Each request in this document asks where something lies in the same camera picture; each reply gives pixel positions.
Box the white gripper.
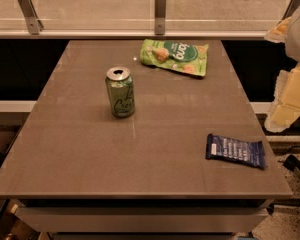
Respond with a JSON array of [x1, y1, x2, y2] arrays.
[[264, 6, 300, 133]]

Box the green soda can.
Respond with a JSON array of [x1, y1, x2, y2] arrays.
[[105, 66, 135, 118]]

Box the blue snack bar wrapper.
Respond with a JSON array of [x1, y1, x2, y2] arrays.
[[205, 133, 266, 169]]

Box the green snack bag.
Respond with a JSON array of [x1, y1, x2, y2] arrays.
[[140, 39, 209, 77]]

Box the glass barrier panel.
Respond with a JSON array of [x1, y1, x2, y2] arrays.
[[0, 0, 290, 31]]

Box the right metal bracket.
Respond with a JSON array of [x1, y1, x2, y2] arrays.
[[283, 0, 300, 18]]

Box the metal bracket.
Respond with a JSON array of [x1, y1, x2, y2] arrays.
[[154, 0, 166, 35], [17, 0, 44, 35], [283, 0, 300, 18]]

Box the middle metal bracket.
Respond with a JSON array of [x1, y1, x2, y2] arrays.
[[154, 0, 166, 35]]

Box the left metal bracket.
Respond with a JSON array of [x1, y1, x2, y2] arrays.
[[17, 0, 44, 35]]

